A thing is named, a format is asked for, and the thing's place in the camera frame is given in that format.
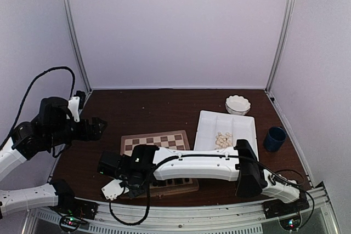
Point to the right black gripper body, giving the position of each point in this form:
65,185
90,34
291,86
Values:
141,189

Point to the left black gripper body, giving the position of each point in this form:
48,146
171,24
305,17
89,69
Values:
83,134

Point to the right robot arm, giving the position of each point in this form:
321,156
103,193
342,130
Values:
133,174

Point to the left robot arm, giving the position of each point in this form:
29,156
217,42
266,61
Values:
57,123

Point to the wooden chess board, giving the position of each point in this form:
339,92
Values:
175,140

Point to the pile of white chess pieces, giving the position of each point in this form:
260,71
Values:
223,140

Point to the white divided plastic tray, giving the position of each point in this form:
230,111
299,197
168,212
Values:
212,124

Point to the white scalloped ceramic bowl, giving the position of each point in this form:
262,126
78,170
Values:
237,105

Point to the dark blue cup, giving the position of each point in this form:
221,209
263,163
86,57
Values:
274,139

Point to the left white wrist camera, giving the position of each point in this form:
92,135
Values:
75,105

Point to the front aluminium rail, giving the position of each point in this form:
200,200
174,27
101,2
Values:
211,209

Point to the left aluminium frame post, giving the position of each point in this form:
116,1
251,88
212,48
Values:
75,46

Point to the aluminium frame post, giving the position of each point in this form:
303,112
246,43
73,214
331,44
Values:
288,13
75,46

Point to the right aluminium frame post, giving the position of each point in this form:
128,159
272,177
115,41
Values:
288,13

